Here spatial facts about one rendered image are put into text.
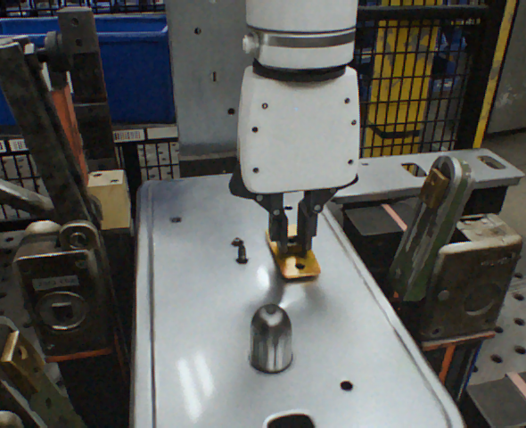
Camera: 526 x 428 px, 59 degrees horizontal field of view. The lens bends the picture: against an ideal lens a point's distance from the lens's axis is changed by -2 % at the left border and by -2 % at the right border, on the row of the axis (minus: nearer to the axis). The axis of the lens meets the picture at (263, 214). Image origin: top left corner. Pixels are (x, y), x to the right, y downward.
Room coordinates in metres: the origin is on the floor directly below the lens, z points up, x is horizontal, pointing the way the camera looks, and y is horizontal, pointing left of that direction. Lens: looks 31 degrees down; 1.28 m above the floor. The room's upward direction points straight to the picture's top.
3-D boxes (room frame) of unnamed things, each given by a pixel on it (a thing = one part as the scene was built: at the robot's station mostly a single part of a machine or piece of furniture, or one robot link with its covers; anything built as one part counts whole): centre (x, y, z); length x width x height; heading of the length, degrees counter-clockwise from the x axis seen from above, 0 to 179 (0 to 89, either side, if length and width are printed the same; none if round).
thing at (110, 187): (0.43, 0.16, 0.88); 0.04 x 0.04 x 0.36; 12
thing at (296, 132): (0.38, -0.03, 1.14); 0.10 x 0.07 x 0.11; 102
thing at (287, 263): (0.38, -0.03, 1.01); 0.08 x 0.04 x 0.01; 12
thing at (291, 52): (0.38, -0.03, 1.20); 0.09 x 0.08 x 0.03; 102
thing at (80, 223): (0.32, 0.15, 1.06); 0.03 x 0.01 x 0.03; 102
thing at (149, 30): (0.76, 0.29, 1.10); 0.30 x 0.17 x 0.13; 92
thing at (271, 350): (0.25, -0.01, 1.02); 0.03 x 0.03 x 0.07
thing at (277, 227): (0.38, 0.00, 1.05); 0.03 x 0.03 x 0.07; 12
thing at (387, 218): (0.49, -0.15, 0.84); 0.11 x 0.10 x 0.28; 102
